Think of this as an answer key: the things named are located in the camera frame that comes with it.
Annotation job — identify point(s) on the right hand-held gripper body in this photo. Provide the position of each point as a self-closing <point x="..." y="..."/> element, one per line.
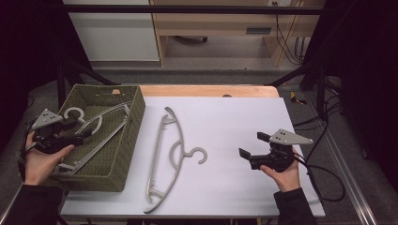
<point x="281" y="137"/>

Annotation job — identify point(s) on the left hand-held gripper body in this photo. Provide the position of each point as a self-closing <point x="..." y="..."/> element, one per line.
<point x="47" y="120"/>

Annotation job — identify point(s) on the grey plastic clothes hanger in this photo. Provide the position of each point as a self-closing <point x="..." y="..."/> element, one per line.
<point x="179" y="131"/>
<point x="72" y="110"/>
<point x="104" y="141"/>

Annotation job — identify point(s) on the green woven basket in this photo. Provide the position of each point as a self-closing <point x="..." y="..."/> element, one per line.
<point x="125" y="150"/>

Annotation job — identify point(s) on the person's right hand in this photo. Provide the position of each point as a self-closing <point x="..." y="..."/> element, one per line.
<point x="286" y="179"/>

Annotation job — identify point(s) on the person's left hand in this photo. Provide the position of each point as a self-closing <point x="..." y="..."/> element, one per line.
<point x="39" y="165"/>

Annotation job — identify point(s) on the yellow black tape piece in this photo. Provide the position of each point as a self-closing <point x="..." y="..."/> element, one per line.
<point x="295" y="98"/>

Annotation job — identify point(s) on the black metal stand leg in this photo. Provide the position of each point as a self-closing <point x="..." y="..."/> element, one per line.
<point x="313" y="75"/>
<point x="72" y="75"/>

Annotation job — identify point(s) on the black curtain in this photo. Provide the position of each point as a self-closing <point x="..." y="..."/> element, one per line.
<point x="28" y="40"/>
<point x="363" y="47"/>

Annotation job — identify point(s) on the white cabinet panel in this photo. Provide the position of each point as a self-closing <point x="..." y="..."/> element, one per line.
<point x="115" y="37"/>

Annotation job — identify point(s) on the wooden cabinet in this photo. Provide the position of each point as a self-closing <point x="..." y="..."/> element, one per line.
<point x="212" y="23"/>

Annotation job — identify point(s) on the aluminium floor rail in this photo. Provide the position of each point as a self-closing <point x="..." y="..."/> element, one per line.
<point x="344" y="175"/>

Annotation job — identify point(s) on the black horizontal frame bar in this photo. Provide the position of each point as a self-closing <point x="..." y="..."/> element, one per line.
<point x="187" y="9"/>

